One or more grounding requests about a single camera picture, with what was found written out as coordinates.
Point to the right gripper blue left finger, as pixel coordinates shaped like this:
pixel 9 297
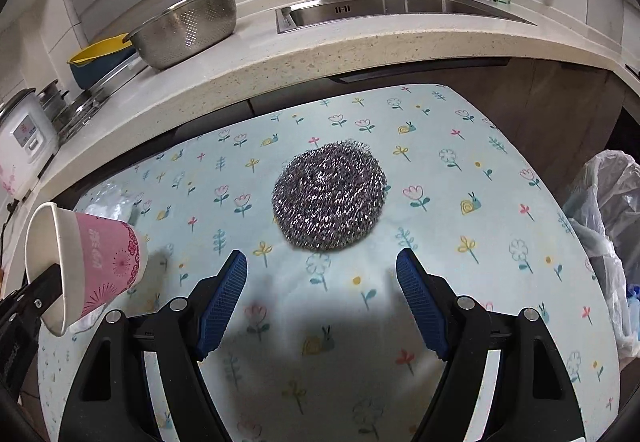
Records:
pixel 215 300

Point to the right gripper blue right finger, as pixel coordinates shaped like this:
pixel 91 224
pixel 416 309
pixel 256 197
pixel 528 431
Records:
pixel 427 298

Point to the pink white paper cup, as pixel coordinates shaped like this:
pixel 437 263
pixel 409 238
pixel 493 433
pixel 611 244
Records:
pixel 99 259

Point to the steel wool scrubber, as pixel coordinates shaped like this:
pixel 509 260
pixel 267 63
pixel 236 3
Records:
pixel 329 198

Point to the clear plastic wrap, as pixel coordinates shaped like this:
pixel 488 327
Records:
pixel 112 201

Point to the trash bin with clear liner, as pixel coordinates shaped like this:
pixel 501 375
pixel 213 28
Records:
pixel 603 209

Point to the white rice cooker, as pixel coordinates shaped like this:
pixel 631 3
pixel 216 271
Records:
pixel 28 142

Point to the steel steamer rack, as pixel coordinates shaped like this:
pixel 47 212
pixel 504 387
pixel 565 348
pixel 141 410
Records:
pixel 73 117

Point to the yellow blue plastic basin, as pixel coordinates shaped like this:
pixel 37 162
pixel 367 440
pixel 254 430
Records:
pixel 91 64

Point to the metal tray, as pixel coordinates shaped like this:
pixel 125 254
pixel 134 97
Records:
pixel 117 77

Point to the stainless steel sink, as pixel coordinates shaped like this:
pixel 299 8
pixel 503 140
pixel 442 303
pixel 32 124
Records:
pixel 315 12

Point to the stainless steel colander bowl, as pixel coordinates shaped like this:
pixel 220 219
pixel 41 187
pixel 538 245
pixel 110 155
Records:
pixel 183 30

